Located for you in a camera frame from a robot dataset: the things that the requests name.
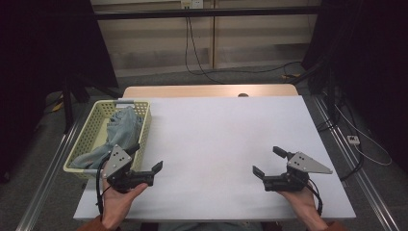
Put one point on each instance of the metal floor rail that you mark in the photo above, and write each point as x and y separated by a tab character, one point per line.
48	173
362	179

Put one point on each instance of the person's right hand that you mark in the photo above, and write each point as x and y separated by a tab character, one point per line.
304	205

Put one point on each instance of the light blue denim jeans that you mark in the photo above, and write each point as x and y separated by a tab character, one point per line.
123	128

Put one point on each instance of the black curtain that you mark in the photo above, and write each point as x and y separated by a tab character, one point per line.
369	64
38	64

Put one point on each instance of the black horizontal bar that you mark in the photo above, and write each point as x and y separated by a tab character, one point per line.
208	12

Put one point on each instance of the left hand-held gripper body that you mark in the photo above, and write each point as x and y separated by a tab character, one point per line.
117	160

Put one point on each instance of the white wall socket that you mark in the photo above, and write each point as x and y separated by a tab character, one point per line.
192	4

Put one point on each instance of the wooden table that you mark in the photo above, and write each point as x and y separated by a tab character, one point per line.
192	91

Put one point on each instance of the pale yellow perforated plastic basket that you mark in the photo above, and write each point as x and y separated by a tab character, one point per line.
91	128

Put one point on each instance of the white floor power strip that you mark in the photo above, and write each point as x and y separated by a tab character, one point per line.
353	140

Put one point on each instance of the black metal stand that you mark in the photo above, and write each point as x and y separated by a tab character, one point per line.
67	106

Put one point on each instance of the white table cover sheet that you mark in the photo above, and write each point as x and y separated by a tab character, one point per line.
211	144

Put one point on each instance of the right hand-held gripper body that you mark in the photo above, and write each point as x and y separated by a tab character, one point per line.
303	163

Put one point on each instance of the person's left hand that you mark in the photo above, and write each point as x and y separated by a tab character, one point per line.
115	205

